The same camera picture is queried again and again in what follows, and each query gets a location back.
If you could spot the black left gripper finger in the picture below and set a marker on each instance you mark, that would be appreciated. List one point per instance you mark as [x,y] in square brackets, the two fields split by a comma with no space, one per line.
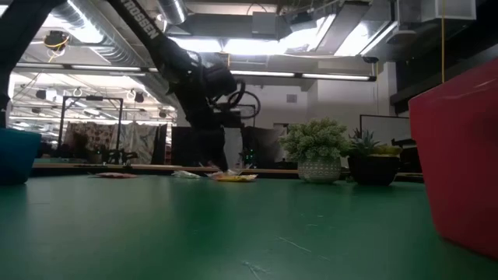
[203,148]
[219,149]

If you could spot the yellow candy pack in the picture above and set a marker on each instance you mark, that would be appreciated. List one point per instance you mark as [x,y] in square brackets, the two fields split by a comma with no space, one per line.
[238,178]

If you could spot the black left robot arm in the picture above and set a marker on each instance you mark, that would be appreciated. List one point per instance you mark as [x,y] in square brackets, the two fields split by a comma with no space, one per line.
[144,27]

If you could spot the black partition panel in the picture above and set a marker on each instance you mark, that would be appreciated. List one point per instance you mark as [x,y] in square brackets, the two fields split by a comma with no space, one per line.
[181,145]

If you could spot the Hershey's cookies creme bar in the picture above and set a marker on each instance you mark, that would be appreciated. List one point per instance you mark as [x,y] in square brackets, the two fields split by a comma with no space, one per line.
[186,174]

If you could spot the dark grey partition panel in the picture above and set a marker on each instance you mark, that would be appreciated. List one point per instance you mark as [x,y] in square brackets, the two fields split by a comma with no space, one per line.
[268,144]

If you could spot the black ceiling spotlight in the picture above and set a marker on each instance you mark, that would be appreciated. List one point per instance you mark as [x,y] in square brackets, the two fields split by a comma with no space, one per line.
[139,98]

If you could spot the pale patterned cloth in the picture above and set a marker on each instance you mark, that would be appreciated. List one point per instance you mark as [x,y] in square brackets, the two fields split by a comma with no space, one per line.
[138,144]

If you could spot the dark background robot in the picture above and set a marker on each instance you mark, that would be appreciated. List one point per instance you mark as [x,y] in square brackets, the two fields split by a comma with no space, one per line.
[116,155]

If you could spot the pale green potted succulent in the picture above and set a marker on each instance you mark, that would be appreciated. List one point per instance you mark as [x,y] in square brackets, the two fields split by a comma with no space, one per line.
[315,144]

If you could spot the floral patterned cloth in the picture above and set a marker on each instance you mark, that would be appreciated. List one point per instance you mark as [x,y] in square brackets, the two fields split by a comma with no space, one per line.
[93,134]

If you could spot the wooden side table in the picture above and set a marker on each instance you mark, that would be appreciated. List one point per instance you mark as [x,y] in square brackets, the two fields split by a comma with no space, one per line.
[78,166]

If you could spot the long ceiling light bar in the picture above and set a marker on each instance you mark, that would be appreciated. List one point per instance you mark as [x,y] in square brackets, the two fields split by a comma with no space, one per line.
[334,76]

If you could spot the dark potted spiky plant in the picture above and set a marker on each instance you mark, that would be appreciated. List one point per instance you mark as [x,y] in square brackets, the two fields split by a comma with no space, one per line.
[369,167]

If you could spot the whiteboard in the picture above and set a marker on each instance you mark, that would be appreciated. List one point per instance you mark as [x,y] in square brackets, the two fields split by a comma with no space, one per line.
[383,130]

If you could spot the yellow green fruit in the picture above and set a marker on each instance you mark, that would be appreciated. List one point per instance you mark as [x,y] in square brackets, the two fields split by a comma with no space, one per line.
[387,149]

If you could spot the blue plastic bin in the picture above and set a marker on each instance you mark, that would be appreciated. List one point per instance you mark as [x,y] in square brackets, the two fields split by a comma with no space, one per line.
[17,155]

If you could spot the dark chair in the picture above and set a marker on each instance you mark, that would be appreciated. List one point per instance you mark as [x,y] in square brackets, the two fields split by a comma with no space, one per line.
[407,155]

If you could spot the red plastic bin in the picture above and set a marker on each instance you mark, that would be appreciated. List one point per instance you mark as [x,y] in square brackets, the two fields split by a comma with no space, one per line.
[459,155]

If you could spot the black overhead beam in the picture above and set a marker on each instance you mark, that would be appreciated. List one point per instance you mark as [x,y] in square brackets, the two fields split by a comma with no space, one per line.
[447,74]

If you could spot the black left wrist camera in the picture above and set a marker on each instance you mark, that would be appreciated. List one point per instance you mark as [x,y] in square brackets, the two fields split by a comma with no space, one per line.
[229,117]

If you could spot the square wall vent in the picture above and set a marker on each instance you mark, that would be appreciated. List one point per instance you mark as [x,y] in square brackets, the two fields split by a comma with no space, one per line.
[292,98]

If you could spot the rectangular metal air duct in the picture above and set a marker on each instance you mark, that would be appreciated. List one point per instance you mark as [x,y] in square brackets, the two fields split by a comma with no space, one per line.
[264,23]

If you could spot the silver round ventilation duct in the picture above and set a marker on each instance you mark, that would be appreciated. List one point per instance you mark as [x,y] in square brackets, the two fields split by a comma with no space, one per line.
[101,35]

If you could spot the black metal frame stand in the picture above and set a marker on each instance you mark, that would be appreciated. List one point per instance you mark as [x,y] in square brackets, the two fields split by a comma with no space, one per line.
[62,124]

